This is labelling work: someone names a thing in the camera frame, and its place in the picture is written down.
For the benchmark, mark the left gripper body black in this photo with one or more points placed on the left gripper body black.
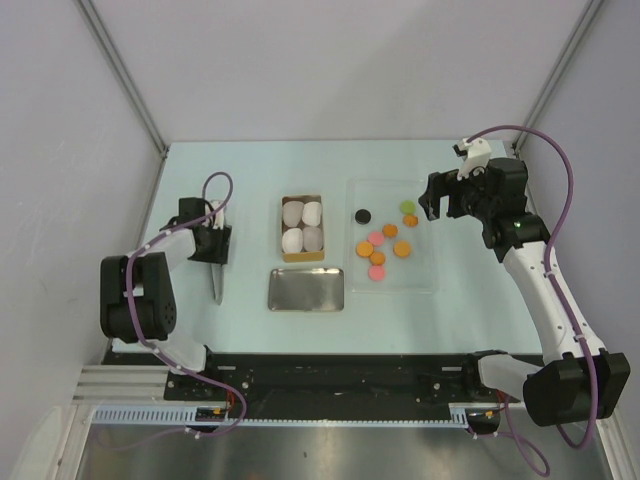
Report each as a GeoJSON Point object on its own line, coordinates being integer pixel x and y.
{"type": "Point", "coordinates": [217, 245]}

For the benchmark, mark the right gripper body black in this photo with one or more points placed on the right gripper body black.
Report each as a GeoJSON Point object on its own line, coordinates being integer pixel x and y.
{"type": "Point", "coordinates": [467, 197]}

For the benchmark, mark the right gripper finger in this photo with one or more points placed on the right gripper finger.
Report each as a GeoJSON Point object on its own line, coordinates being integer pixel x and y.
{"type": "Point", "coordinates": [439, 184]}
{"type": "Point", "coordinates": [430, 205]}

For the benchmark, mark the green sandwich cookie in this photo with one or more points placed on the green sandwich cookie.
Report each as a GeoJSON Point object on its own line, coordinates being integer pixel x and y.
{"type": "Point", "coordinates": [407, 207]}

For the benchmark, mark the metal tongs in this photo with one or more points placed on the metal tongs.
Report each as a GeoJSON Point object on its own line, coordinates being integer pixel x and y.
{"type": "Point", "coordinates": [217, 274]}

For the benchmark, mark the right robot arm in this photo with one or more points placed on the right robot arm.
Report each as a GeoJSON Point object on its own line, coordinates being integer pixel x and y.
{"type": "Point", "coordinates": [579, 378]}

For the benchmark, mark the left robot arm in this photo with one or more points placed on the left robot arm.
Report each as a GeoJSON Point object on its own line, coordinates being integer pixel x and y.
{"type": "Point", "coordinates": [136, 293]}

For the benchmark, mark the orange swirl cookie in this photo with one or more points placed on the orange swirl cookie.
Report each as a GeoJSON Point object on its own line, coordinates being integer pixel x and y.
{"type": "Point", "coordinates": [410, 220]}

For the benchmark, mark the orange flower cookie upper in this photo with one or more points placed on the orange flower cookie upper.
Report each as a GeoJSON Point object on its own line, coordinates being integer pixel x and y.
{"type": "Point", "coordinates": [390, 230]}

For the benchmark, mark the orange flower cookie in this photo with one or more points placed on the orange flower cookie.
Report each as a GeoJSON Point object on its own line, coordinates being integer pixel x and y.
{"type": "Point", "coordinates": [377, 258]}
{"type": "Point", "coordinates": [390, 230]}

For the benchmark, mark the orange round biscuit right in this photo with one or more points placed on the orange round biscuit right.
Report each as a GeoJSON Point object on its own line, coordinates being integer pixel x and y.
{"type": "Point", "coordinates": [402, 249]}

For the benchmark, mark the orange round biscuit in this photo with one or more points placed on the orange round biscuit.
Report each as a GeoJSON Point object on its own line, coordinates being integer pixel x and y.
{"type": "Point", "coordinates": [364, 249]}
{"type": "Point", "coordinates": [402, 249]}

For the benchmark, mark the clear plastic tray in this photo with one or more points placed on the clear plastic tray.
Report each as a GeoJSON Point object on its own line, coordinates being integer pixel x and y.
{"type": "Point", "coordinates": [382, 197]}

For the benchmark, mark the pink sandwich cookie upper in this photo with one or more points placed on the pink sandwich cookie upper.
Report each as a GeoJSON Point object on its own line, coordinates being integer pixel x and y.
{"type": "Point", "coordinates": [376, 238]}

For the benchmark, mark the pink sandwich cookie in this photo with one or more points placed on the pink sandwich cookie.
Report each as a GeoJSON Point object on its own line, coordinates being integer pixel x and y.
{"type": "Point", "coordinates": [376, 238]}
{"type": "Point", "coordinates": [377, 273]}

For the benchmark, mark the black sandwich cookie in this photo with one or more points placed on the black sandwich cookie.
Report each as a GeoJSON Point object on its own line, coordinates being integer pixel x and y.
{"type": "Point", "coordinates": [362, 216]}

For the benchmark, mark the orange flower cookie lower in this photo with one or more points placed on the orange flower cookie lower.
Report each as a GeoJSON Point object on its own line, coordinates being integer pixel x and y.
{"type": "Point", "coordinates": [377, 258]}

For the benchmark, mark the white paper cup near-left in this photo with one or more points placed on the white paper cup near-left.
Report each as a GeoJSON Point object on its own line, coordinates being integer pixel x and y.
{"type": "Point", "coordinates": [292, 241]}

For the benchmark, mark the orange round biscuit left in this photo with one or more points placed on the orange round biscuit left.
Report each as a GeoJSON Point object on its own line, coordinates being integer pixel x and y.
{"type": "Point", "coordinates": [364, 249]}

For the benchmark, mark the white paper cup far-left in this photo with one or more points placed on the white paper cup far-left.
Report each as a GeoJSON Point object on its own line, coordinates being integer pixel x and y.
{"type": "Point", "coordinates": [292, 213]}

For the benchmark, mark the silver tin lid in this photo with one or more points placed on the silver tin lid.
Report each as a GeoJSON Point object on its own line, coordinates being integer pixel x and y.
{"type": "Point", "coordinates": [317, 289]}

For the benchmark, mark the pink sandwich cookie lower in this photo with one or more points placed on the pink sandwich cookie lower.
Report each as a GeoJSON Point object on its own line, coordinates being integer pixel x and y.
{"type": "Point", "coordinates": [377, 273]}

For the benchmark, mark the gold cookie tin box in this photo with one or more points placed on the gold cookie tin box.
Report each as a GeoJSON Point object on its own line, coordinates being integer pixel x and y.
{"type": "Point", "coordinates": [303, 256]}

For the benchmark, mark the white paper cup near-right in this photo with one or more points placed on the white paper cup near-right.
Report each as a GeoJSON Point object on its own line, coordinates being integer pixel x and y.
{"type": "Point", "coordinates": [313, 239]}

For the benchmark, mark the white paper cup far-right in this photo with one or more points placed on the white paper cup far-right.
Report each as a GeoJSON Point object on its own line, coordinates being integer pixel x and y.
{"type": "Point", "coordinates": [312, 213]}

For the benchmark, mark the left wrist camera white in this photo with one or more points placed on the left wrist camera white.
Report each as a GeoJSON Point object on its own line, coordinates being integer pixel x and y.
{"type": "Point", "coordinates": [217, 221]}

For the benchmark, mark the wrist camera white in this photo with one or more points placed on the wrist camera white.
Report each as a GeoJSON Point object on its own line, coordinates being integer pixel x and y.
{"type": "Point", "coordinates": [475, 154]}
{"type": "Point", "coordinates": [217, 221]}

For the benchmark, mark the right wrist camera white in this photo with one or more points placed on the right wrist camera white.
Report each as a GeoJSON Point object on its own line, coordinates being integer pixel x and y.
{"type": "Point", "coordinates": [475, 154]}

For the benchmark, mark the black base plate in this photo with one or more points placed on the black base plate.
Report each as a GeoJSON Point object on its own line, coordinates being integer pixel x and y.
{"type": "Point", "coordinates": [406, 386]}

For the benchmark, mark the aluminium frame rail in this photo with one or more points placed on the aluminium frame rail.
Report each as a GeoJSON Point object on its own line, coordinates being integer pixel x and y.
{"type": "Point", "coordinates": [121, 384]}

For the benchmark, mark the white slotted cable duct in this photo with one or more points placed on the white slotted cable duct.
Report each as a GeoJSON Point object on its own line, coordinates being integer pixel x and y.
{"type": "Point", "coordinates": [194, 416]}

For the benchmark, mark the right corner frame post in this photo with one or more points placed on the right corner frame post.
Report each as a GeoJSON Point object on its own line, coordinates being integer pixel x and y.
{"type": "Point", "coordinates": [569, 51]}

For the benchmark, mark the corner frame post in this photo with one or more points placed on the corner frame post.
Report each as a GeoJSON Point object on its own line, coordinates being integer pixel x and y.
{"type": "Point", "coordinates": [105, 42]}
{"type": "Point", "coordinates": [569, 51]}

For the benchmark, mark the left corner frame post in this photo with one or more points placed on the left corner frame post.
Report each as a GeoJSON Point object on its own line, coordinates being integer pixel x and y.
{"type": "Point", "coordinates": [105, 42]}

